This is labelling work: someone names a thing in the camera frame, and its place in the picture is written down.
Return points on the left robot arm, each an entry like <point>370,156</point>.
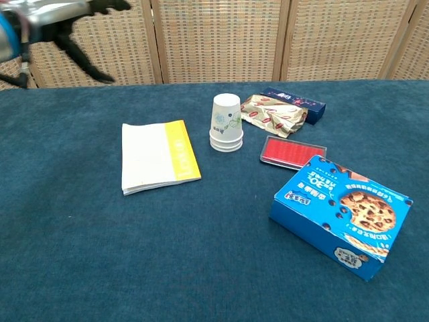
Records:
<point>6,37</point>

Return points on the gold foil snack bag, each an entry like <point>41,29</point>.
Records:
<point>271,114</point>

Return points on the blue felt table cover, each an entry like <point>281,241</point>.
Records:
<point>134,251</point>

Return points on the white paper cup blue print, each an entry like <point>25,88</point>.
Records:
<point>226,150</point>

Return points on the white and yellow notebook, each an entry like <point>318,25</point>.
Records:
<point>151,157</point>

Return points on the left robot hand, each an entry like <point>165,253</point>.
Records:
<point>50,13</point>

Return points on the red ink pad case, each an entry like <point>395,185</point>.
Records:
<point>291,151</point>

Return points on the dark blue long carton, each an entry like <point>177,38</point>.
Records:
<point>315,112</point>

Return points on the blue cookie box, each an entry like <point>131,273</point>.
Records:
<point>335,208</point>

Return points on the white paper cup blue flower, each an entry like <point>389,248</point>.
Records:
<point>226,144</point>

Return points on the white paper cup green flower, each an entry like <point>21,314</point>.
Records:
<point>226,115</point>

